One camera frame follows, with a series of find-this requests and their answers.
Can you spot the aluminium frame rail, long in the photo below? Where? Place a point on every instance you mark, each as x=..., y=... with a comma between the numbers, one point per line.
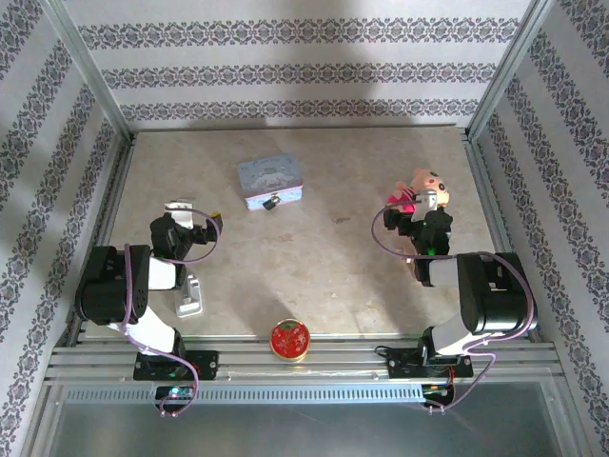
x=309, y=369

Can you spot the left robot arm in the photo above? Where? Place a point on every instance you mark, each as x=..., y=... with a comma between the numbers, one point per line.
x=109, y=290

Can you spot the round red gold tin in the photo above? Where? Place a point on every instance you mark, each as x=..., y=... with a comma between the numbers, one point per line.
x=289, y=339

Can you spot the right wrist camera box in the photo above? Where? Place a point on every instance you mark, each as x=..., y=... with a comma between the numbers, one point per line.
x=426, y=202

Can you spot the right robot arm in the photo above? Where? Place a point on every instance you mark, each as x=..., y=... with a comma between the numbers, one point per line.
x=499, y=295

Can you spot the small controller circuit board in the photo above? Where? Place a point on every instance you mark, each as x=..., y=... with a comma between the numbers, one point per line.
x=437, y=391
x=173, y=392

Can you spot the peach and pink plush toy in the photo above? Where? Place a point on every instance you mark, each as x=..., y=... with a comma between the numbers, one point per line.
x=430, y=181

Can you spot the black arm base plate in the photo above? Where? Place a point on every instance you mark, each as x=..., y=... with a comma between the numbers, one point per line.
x=404, y=369
x=204, y=364

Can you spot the aluminium frame side rail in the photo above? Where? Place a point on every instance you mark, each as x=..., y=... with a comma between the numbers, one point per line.
x=495, y=214
x=107, y=224

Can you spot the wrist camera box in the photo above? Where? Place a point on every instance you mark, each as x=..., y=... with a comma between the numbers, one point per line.
x=180, y=212
x=426, y=202

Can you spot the aluminium frame post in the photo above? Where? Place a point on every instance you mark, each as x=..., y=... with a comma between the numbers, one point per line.
x=88, y=66
x=506, y=66

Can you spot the pale blue cartoon tin box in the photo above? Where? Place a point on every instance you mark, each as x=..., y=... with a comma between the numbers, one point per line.
x=269, y=173

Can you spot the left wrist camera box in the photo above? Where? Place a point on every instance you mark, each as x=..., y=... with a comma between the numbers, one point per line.
x=180, y=212

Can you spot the clear acrylic panel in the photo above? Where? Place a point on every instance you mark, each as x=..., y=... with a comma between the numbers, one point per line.
x=304, y=431

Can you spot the silver metal bracket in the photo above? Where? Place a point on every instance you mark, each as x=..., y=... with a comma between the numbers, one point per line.
x=189, y=297

